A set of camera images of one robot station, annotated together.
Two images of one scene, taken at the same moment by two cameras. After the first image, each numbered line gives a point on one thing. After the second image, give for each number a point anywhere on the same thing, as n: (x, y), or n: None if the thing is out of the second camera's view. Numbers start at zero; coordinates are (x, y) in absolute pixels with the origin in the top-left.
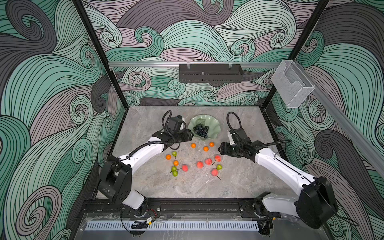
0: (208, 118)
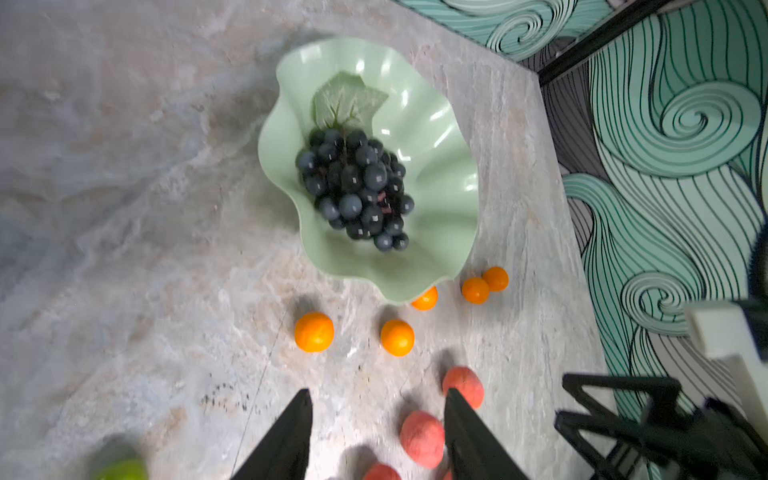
0: (422, 123)
